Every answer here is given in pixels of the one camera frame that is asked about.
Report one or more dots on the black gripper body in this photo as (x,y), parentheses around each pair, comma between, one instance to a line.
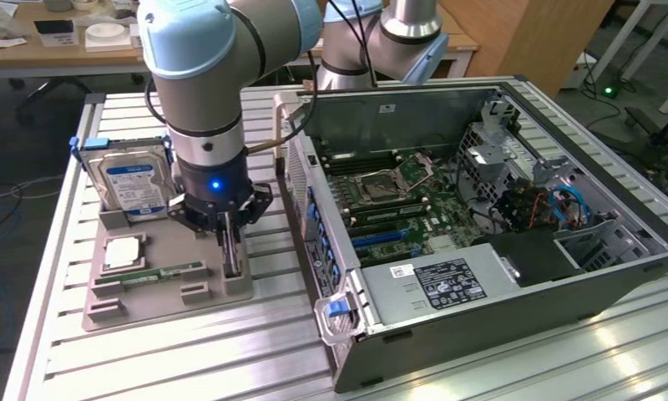
(217,196)

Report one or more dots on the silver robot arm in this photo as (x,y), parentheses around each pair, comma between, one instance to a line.
(200,104)

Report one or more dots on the grey parts rack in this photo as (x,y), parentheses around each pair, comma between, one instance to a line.
(167,246)

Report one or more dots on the green RAM stick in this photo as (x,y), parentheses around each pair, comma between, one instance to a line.
(156,273)
(390,212)

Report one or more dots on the silver CPU chip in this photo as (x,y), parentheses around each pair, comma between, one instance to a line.
(123,252)

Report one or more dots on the hard disk with blue rails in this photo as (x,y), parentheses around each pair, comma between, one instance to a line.
(128,179)

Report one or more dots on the CPU socket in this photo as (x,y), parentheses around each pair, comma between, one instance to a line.
(377,187)

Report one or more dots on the blue expansion slot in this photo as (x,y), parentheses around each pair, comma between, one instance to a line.
(381,237)

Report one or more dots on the blue case latch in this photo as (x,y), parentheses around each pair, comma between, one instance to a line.
(335,311)

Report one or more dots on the green motherboard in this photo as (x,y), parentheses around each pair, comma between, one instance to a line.
(423,225)

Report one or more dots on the metal socket cover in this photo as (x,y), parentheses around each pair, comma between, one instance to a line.
(418,165)

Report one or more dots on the silver chipset heat sink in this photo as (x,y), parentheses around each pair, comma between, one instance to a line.
(440,244)

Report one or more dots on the grey power supply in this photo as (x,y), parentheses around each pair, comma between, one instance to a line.
(412,288)

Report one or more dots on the metal disk bay cage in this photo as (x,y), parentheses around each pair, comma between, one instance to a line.
(490,146)

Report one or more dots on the wooden desk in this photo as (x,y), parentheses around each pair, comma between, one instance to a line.
(33,58)

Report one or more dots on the black and white box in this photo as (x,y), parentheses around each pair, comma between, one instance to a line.
(56,31)

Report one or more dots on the open black PC case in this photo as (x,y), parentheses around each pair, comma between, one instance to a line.
(479,346)

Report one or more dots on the white paper card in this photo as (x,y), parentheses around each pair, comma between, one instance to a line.
(5,42)

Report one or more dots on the wooden cabinet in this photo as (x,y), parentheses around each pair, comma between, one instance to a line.
(535,42)

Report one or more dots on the white table frame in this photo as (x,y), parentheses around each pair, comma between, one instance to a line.
(643,42)

